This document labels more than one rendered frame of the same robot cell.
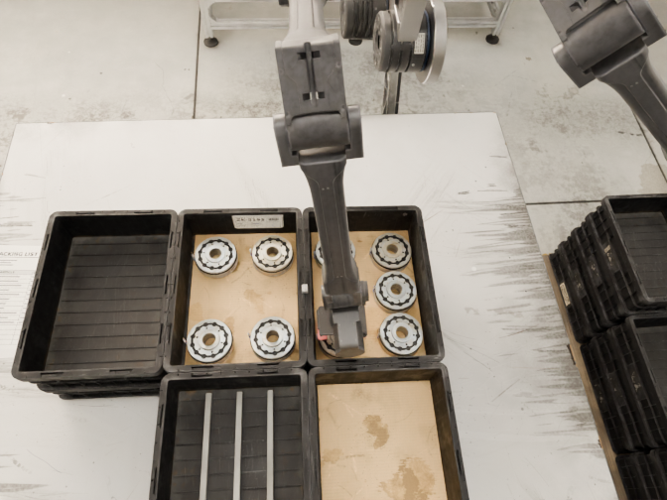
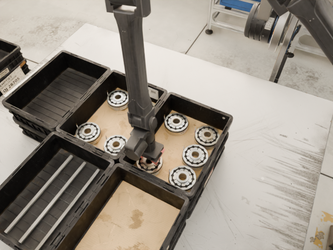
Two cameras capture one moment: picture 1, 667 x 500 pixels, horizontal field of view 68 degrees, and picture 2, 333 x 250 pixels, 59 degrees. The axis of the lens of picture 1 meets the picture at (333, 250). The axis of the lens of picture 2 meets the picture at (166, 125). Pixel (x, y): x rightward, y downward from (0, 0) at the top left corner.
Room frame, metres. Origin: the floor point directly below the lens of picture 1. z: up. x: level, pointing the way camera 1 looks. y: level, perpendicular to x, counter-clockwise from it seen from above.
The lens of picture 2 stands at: (-0.05, -0.46, 1.86)
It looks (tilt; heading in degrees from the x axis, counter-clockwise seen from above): 53 degrees down; 39
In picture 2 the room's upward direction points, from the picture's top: 1 degrees counter-clockwise
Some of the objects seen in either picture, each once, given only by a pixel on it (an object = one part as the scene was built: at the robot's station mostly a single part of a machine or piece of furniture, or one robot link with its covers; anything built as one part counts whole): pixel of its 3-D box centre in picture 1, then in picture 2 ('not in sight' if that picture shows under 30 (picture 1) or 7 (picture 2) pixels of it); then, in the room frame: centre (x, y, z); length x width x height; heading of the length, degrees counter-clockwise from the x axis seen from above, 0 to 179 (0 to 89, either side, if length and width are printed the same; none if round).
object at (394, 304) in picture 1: (395, 290); (195, 155); (0.50, -0.16, 0.86); 0.10 x 0.10 x 0.01
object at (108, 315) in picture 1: (111, 297); (62, 94); (0.39, 0.50, 0.87); 0.40 x 0.30 x 0.11; 10
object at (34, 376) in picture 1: (103, 288); (59, 86); (0.39, 0.50, 0.92); 0.40 x 0.30 x 0.02; 10
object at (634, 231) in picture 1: (625, 272); not in sight; (0.91, -1.09, 0.37); 0.40 x 0.30 x 0.45; 11
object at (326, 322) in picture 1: (342, 315); (147, 143); (0.37, -0.04, 0.98); 0.10 x 0.07 x 0.07; 100
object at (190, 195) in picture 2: (368, 280); (179, 139); (0.49, -0.09, 0.92); 0.40 x 0.30 x 0.02; 10
